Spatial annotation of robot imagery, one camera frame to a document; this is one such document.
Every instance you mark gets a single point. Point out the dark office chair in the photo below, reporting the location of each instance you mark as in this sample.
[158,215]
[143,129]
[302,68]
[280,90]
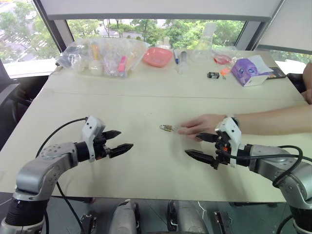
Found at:
[9,97]

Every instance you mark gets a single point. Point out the clear dish with red content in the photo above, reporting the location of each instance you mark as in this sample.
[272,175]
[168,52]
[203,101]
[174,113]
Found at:
[223,58]

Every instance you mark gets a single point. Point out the blue marker pen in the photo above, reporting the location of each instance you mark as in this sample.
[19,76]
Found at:
[176,56]

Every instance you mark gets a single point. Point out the grey rounded shape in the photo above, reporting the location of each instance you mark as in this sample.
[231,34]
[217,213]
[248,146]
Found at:
[125,217]

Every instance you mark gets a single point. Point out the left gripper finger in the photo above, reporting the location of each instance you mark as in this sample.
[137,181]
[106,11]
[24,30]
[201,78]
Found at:
[120,149]
[112,134]

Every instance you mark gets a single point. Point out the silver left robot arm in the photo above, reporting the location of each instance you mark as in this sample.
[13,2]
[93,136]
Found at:
[36,175]

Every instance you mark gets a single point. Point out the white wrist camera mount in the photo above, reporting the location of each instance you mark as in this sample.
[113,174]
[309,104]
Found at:
[231,136]
[90,129]

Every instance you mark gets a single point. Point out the pink plastic bowl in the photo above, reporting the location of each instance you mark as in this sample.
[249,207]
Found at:
[157,56]

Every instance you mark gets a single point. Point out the person's bare elbow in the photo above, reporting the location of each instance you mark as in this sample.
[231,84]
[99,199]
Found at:
[307,80]

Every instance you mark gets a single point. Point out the black chair back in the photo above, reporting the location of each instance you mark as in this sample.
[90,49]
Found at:
[296,81]

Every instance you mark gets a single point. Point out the black metal bracket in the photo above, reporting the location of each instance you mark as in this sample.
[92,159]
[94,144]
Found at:
[88,224]
[222,223]

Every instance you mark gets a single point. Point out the purple tissue box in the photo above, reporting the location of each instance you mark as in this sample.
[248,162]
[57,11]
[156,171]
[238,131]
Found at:
[248,72]

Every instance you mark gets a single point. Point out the dark wristwatch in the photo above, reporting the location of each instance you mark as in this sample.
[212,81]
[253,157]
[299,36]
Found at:
[235,121]

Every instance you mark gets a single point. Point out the white roller blind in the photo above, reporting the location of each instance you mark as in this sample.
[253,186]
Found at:
[290,24]
[158,8]

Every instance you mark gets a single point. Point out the clear plastic bag of items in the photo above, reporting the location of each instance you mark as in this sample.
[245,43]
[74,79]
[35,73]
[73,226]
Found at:
[114,56]

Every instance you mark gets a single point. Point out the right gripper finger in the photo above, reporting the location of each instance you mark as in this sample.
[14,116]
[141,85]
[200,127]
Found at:
[207,137]
[202,156]

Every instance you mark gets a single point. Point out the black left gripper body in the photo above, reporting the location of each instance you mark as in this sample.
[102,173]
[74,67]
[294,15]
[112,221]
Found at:
[100,148]

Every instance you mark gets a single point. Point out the small orange item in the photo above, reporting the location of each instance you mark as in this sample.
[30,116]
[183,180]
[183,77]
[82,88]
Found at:
[225,71]

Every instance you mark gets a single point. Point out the flat black card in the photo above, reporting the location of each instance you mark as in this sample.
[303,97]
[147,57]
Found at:
[278,73]

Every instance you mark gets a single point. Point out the clear glass conical flask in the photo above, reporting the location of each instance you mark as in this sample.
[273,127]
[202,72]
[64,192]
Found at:
[203,47]

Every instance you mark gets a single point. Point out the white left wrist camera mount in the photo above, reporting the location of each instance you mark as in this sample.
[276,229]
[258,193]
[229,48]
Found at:
[90,129]

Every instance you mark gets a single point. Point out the small black box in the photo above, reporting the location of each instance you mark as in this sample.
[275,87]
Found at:
[213,75]

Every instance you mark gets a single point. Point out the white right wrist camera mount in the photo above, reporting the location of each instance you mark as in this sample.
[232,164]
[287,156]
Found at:
[231,136]

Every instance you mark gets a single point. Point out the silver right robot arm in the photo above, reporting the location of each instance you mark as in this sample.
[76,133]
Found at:
[292,175]

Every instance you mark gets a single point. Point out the person's bare forearm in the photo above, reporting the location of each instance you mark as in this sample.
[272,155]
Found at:
[275,122]

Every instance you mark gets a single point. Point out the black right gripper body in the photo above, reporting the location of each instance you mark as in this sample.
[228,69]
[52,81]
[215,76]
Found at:
[223,156]

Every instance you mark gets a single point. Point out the person's bare hand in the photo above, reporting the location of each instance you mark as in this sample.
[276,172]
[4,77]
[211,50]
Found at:
[207,124]

